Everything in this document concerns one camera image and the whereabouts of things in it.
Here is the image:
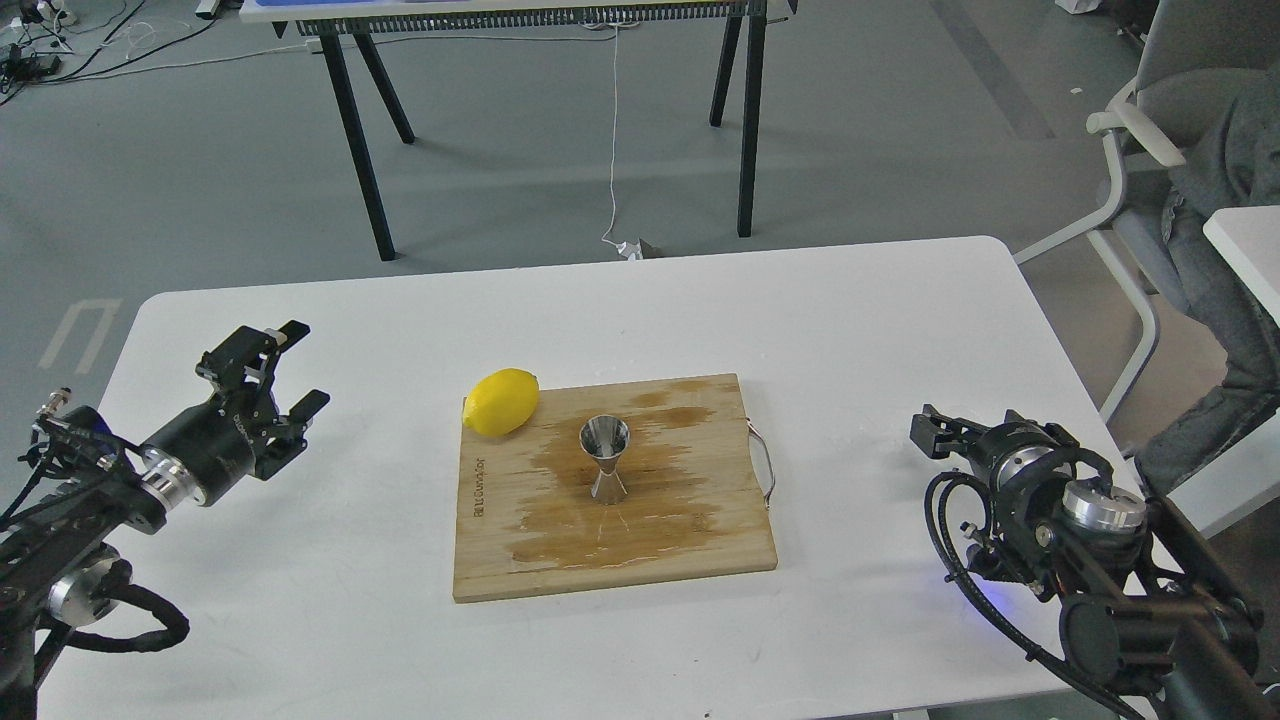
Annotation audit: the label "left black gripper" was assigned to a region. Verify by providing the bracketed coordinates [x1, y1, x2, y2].
[140, 320, 332, 507]

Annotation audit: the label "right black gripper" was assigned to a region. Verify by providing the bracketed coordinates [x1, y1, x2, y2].
[909, 404, 1079, 495]

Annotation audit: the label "steel double jigger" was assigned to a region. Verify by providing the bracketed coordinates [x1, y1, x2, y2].
[579, 415, 631, 505]

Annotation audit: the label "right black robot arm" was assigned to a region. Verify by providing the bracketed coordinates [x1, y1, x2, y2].
[910, 405, 1277, 719]

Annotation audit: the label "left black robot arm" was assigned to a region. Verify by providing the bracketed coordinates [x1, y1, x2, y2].
[1, 320, 330, 719]

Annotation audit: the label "yellow lemon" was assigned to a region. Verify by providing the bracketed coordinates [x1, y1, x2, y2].
[461, 368, 540, 437]

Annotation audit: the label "wooden cutting board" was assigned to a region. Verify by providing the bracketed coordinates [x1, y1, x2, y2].
[452, 373, 778, 603]

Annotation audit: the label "person in grey jacket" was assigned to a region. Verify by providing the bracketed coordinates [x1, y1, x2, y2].
[1134, 64, 1279, 495]

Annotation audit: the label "black-legged background table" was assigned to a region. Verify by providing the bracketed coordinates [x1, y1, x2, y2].
[238, 1, 803, 263]

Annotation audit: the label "white office chair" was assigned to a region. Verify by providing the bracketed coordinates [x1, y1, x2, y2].
[1014, 1, 1279, 419]

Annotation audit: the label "white hanging cable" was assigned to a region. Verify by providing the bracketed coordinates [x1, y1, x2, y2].
[598, 24, 663, 263]

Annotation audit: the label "floor cables and power strips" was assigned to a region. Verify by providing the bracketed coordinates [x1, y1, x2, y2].
[0, 0, 241, 101]

